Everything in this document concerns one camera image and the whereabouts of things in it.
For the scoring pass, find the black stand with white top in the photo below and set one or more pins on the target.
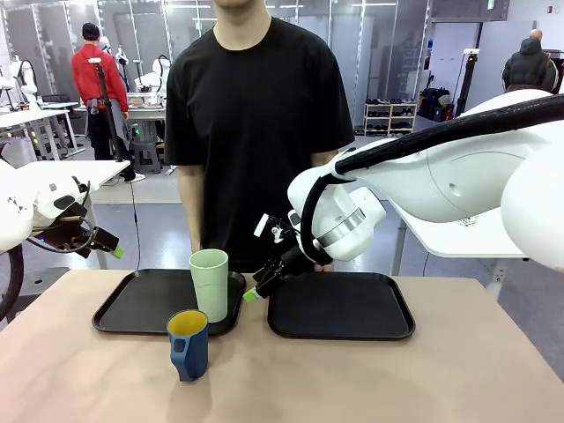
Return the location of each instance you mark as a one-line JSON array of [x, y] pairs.
[[469, 79]]

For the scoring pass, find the grey step stool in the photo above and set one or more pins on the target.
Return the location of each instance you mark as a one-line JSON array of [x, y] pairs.
[[145, 158]]

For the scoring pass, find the person in black t-shirt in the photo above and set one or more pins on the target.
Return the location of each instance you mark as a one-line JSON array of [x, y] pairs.
[[260, 132]]

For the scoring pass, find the black tripod stand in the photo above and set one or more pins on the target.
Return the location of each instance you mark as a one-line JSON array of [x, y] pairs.
[[104, 101]]

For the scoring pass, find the black plastic serving tray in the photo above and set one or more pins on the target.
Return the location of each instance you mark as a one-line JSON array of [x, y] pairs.
[[145, 304], [339, 308]]

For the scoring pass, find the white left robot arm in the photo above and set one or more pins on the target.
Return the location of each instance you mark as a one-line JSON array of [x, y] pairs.
[[22, 198]]

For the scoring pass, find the white background desk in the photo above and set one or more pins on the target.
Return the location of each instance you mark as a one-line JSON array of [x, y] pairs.
[[26, 116]]

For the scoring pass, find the tall pale green cup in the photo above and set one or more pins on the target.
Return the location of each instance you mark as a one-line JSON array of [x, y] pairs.
[[210, 286]]

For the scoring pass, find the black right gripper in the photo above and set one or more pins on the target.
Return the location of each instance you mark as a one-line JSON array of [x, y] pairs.
[[304, 262]]

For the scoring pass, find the pile of dark bags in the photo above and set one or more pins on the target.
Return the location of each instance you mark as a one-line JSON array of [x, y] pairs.
[[434, 106]]

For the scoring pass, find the dark blue cup yellow inside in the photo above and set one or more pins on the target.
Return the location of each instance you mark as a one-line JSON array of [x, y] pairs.
[[189, 352]]

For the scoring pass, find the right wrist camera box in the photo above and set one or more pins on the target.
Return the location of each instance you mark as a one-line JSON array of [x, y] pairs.
[[275, 229]]

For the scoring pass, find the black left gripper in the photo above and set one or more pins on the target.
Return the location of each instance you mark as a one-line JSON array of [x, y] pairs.
[[75, 238]]

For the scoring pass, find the person's right hand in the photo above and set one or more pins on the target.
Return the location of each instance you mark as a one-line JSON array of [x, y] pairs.
[[197, 246]]

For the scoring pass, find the white shoe rack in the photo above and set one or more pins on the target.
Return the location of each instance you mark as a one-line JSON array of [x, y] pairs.
[[390, 116]]

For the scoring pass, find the person in red jacket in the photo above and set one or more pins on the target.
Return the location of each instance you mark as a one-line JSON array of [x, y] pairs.
[[94, 79]]

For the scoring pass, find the person in dark puffer jacket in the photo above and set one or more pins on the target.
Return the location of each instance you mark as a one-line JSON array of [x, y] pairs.
[[529, 66]]

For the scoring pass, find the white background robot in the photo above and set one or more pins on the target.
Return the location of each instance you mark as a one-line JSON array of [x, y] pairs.
[[26, 79], [158, 70]]

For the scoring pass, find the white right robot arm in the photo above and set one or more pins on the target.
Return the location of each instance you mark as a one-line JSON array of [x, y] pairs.
[[462, 176]]

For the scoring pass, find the white table with white legs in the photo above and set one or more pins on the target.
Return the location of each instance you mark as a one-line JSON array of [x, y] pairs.
[[449, 242]]

